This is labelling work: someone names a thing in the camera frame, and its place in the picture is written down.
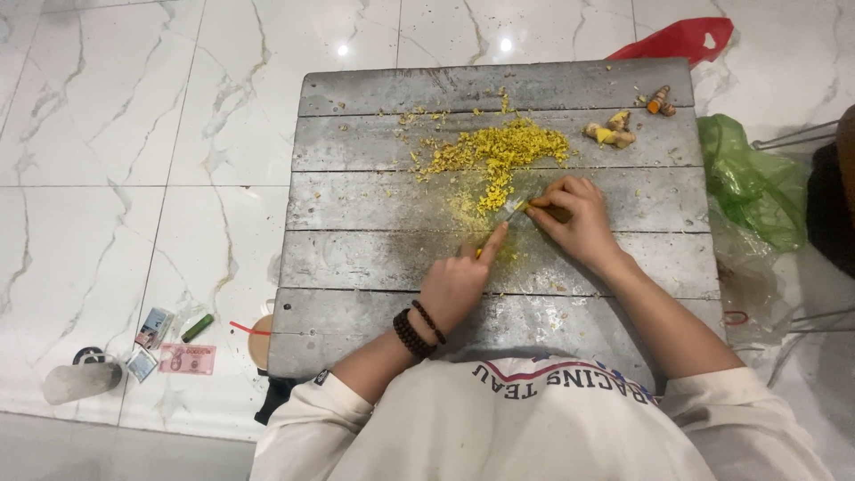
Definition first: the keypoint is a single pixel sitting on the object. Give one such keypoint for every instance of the person's right hand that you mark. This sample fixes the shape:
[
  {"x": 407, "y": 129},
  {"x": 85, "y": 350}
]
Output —
[{"x": 582, "y": 224}]

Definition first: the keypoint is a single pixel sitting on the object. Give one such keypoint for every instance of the person's left hand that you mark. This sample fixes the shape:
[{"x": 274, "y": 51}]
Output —
[{"x": 451, "y": 287}]

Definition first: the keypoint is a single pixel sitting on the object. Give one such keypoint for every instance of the small kitchen knife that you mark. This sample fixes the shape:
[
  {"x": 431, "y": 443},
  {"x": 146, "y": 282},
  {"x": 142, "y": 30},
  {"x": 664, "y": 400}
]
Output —
[{"x": 519, "y": 208}]

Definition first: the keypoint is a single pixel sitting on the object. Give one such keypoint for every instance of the grey wooden slat table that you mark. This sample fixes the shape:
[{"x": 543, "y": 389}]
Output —
[{"x": 414, "y": 200}]

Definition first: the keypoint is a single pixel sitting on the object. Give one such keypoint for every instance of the cut ginger root piece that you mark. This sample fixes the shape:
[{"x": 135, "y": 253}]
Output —
[{"x": 611, "y": 132}]

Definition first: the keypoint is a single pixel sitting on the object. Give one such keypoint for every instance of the pile of chopped yellow root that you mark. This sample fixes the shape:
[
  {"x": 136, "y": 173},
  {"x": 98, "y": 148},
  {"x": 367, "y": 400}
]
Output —
[{"x": 497, "y": 153}]

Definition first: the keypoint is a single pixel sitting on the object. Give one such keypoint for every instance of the orange turmeric root piece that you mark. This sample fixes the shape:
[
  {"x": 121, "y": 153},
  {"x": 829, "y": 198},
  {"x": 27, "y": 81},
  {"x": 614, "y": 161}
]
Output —
[{"x": 660, "y": 101}]

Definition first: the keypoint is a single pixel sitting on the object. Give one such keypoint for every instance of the cream printed sweatshirt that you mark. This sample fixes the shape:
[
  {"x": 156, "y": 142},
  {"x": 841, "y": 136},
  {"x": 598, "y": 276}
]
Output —
[{"x": 534, "y": 427}]

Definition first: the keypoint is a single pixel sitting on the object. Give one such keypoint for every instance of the green plastic bag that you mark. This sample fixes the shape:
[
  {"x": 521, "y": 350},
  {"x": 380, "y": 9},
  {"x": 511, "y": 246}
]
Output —
[{"x": 748, "y": 180}]

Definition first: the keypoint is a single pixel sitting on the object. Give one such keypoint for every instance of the clear plastic bag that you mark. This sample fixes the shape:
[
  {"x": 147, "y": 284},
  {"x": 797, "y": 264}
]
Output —
[{"x": 745, "y": 280}]

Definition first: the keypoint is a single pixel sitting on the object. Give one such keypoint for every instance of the red rubber band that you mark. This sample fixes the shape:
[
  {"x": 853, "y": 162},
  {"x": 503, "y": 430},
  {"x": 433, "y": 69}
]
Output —
[{"x": 735, "y": 318}]

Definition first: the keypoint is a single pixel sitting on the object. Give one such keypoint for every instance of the cup with red straw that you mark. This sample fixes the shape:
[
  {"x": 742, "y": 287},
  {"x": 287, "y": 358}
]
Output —
[{"x": 259, "y": 339}]

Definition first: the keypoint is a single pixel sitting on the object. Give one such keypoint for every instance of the red plastic bag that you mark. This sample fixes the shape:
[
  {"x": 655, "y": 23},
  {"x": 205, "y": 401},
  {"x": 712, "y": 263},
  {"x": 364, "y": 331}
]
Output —
[{"x": 674, "y": 41}]

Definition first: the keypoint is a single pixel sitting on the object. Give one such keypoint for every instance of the black cloth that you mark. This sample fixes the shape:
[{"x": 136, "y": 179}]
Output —
[{"x": 275, "y": 397}]

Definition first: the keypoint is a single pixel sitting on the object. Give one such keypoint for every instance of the dark brown chair seat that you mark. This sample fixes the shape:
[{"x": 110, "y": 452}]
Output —
[{"x": 833, "y": 200}]

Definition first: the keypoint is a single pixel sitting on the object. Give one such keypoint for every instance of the green lighter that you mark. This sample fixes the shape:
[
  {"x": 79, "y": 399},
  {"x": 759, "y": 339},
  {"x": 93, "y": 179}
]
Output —
[{"x": 197, "y": 328}]

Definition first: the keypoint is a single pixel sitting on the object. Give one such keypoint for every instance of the pink banknote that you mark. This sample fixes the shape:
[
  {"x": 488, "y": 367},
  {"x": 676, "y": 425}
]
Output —
[{"x": 187, "y": 359}]

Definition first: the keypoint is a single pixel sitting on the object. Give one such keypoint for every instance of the cigarette pack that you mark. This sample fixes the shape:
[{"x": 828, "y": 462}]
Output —
[{"x": 154, "y": 328}]

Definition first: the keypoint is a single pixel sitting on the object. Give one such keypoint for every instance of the small white packet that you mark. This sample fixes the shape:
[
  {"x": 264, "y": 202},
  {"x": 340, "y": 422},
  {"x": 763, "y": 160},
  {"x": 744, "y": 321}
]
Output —
[{"x": 141, "y": 365}]

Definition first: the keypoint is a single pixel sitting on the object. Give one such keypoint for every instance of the metal chair frame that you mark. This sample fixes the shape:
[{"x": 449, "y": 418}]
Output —
[{"x": 801, "y": 320}]

